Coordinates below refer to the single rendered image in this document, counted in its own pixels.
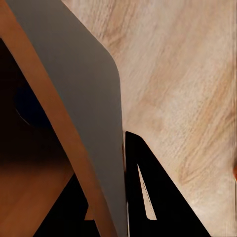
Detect trash can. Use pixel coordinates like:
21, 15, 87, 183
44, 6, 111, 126
0, 0, 129, 237

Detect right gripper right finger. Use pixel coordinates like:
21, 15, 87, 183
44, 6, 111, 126
125, 131, 211, 237

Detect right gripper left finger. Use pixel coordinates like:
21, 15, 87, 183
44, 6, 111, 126
33, 173, 100, 237

